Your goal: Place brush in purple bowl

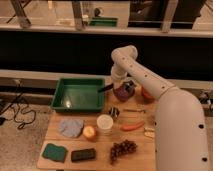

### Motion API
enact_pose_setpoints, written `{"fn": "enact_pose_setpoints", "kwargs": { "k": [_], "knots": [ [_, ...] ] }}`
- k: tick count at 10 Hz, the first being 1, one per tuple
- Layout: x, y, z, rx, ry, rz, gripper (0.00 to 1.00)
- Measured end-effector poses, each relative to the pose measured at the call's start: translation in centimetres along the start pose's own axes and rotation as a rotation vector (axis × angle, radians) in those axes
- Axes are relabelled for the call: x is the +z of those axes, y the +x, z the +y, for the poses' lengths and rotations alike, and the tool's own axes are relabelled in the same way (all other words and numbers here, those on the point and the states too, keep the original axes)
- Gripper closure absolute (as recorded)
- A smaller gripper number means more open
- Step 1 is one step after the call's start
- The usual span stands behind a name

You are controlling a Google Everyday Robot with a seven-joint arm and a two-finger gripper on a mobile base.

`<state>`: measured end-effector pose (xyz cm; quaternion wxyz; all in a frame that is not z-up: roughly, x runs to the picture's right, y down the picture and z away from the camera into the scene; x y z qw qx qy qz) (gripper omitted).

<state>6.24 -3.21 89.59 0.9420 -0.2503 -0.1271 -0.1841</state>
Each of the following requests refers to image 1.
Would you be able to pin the dark grape bunch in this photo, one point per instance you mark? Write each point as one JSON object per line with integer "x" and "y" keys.
{"x": 123, "y": 148}

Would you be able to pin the black sponge block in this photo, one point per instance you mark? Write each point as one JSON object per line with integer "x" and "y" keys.
{"x": 83, "y": 155}

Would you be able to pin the orange carrot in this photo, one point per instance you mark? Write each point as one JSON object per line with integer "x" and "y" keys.
{"x": 131, "y": 127}

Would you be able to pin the orange round object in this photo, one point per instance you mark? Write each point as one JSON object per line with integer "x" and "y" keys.
{"x": 146, "y": 94}

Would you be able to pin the wooden board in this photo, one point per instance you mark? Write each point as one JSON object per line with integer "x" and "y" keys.
{"x": 143, "y": 159}

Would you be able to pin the green plastic tray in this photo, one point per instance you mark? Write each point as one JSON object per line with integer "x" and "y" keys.
{"x": 78, "y": 95}

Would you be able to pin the grey blue cloth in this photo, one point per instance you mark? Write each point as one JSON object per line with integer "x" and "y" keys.
{"x": 71, "y": 128}

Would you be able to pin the small beige blocks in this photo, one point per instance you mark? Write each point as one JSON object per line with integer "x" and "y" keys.
{"x": 149, "y": 132}

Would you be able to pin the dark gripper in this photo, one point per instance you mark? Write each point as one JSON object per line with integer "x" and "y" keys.
{"x": 129, "y": 87}

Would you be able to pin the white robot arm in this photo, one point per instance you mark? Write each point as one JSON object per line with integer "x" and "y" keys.
{"x": 180, "y": 130}

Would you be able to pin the thin metal tool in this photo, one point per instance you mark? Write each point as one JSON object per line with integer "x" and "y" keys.
{"x": 135, "y": 110}

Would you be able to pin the green sponge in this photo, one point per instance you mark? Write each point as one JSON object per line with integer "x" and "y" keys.
{"x": 54, "y": 153}

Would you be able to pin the red yellow apple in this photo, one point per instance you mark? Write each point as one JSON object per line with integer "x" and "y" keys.
{"x": 89, "y": 132}

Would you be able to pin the green box in background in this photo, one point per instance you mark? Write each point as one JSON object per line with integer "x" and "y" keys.
{"x": 103, "y": 21}

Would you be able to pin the white paper cup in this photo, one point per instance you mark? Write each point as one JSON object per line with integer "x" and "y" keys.
{"x": 105, "y": 123}

